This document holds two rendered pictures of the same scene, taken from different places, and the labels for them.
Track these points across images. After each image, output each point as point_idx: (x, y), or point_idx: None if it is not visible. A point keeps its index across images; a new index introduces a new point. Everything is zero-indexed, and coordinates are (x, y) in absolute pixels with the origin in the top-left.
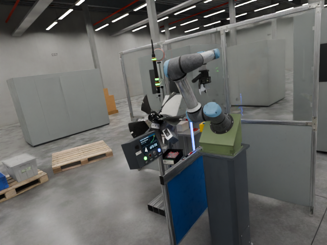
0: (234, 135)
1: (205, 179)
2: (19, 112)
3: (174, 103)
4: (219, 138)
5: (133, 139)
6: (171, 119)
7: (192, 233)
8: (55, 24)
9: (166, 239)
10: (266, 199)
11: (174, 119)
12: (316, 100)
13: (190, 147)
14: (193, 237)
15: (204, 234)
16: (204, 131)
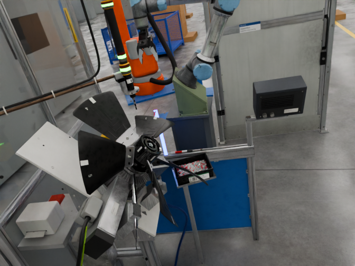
0: (196, 81)
1: (209, 144)
2: None
3: (64, 143)
4: (201, 89)
5: (290, 81)
6: (156, 126)
7: (210, 244)
8: None
9: (239, 265)
10: None
11: (157, 122)
12: (94, 73)
13: (48, 262)
14: (215, 240)
15: (204, 233)
16: (194, 93)
